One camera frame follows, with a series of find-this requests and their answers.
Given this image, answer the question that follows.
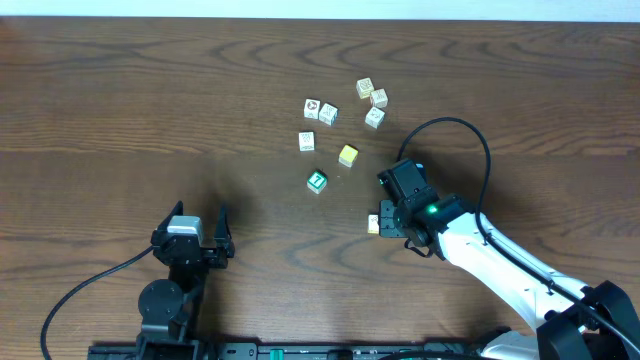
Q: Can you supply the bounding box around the green number seven block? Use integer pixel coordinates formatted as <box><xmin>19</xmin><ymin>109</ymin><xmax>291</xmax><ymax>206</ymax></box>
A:
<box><xmin>306</xmin><ymin>171</ymin><xmax>328</xmax><ymax>194</ymax></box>

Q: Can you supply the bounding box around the yellow top wooden block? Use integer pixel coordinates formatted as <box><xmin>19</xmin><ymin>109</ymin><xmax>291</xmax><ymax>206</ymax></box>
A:
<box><xmin>338</xmin><ymin>145</ymin><xmax>359</xmax><ymax>168</ymax></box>

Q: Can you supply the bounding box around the hammer picture yellow block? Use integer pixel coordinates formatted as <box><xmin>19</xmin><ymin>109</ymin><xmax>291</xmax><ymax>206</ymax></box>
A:
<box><xmin>367</xmin><ymin>214</ymin><xmax>379</xmax><ymax>234</ymax></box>

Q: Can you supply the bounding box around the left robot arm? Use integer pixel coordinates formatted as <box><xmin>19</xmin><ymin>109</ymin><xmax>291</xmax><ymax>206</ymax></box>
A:
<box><xmin>134</xmin><ymin>201</ymin><xmax>235</xmax><ymax>359</ymax></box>

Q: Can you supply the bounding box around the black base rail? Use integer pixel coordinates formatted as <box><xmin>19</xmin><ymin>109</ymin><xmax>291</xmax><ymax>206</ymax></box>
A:
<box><xmin>86</xmin><ymin>342</ymin><xmax>482</xmax><ymax>360</ymax></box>

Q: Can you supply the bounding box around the tan block red side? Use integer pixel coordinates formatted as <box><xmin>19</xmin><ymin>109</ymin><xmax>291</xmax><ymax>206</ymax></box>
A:
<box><xmin>370</xmin><ymin>89</ymin><xmax>389</xmax><ymax>108</ymax></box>

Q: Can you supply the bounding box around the umbrella blue edged block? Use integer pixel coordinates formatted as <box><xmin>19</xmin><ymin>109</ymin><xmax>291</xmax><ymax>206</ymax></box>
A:
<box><xmin>318</xmin><ymin>103</ymin><xmax>339</xmax><ymax>126</ymax></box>

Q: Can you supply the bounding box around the white block lower left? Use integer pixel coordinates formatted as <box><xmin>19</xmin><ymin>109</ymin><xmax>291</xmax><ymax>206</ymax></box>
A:
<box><xmin>298</xmin><ymin>131</ymin><xmax>315</xmax><ymax>152</ymax></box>

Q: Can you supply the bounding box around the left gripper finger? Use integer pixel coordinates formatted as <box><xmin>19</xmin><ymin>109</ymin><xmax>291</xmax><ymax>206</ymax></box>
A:
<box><xmin>157</xmin><ymin>201</ymin><xmax>184</xmax><ymax>231</ymax></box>
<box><xmin>214</xmin><ymin>206</ymin><xmax>231</xmax><ymax>246</ymax></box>

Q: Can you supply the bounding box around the white block centre right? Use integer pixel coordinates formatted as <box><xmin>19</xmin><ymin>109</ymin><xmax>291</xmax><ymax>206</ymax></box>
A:
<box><xmin>365</xmin><ymin>107</ymin><xmax>385</xmax><ymax>129</ymax></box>

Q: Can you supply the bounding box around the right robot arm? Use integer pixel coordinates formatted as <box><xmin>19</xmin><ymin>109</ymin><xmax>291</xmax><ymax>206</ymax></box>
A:
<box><xmin>379</xmin><ymin>188</ymin><xmax>639</xmax><ymax>359</ymax></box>

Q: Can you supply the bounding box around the tan block yellow side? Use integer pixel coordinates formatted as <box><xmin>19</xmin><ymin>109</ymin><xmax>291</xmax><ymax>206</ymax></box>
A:
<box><xmin>356</xmin><ymin>78</ymin><xmax>375</xmax><ymax>99</ymax></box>

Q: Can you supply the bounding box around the ball picture white block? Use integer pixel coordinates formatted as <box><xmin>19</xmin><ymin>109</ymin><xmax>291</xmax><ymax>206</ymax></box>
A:
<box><xmin>303</xmin><ymin>99</ymin><xmax>321</xmax><ymax>119</ymax></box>

